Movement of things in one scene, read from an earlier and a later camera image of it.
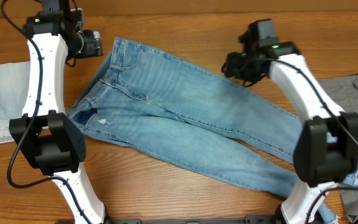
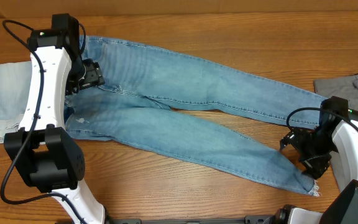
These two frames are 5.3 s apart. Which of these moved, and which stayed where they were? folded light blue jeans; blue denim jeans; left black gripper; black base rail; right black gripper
Moved: right black gripper; left black gripper; blue denim jeans
Stayed: folded light blue jeans; black base rail
